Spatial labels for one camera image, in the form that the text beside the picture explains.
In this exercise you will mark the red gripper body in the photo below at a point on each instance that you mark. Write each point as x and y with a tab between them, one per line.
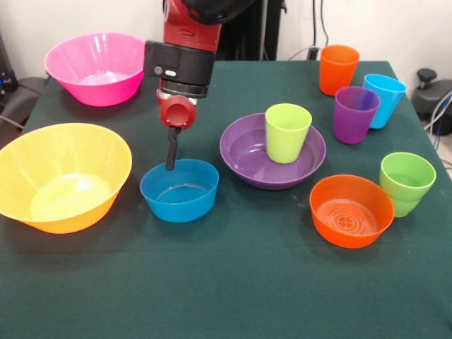
178	113

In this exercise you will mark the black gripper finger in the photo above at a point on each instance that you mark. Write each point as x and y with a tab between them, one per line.
171	152

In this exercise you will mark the small blue bowl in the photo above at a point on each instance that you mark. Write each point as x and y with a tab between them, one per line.
183	212

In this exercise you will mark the purple bowl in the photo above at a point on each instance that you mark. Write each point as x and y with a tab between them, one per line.
247	166

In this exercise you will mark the lime yellow cup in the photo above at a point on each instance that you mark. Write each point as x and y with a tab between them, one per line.
286	141

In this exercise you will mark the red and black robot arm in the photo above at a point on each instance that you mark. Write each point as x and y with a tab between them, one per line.
187	46

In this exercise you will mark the black computer tower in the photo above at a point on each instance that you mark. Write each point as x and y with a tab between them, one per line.
5	70

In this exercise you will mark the large orange yellow bowl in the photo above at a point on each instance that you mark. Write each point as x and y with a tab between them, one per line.
53	152

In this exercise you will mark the large pink bowl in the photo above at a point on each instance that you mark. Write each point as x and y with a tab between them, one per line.
70	60

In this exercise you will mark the black power adapter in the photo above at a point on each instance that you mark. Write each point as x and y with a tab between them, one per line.
313	53

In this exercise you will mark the dark green tablecloth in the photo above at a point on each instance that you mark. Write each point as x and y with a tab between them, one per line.
247	282

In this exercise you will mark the orange cup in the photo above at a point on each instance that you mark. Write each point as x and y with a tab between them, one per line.
335	76

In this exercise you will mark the purple cup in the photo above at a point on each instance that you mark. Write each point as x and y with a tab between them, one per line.
353	127

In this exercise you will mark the small orange bowl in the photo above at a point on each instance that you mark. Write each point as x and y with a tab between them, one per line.
349	238

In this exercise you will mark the blue cup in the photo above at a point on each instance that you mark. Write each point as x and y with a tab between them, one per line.
386	102

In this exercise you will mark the green cup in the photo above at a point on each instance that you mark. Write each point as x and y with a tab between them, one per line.
408	169
406	208

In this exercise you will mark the black equipment with knob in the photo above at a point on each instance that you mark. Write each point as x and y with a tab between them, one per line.
432	95

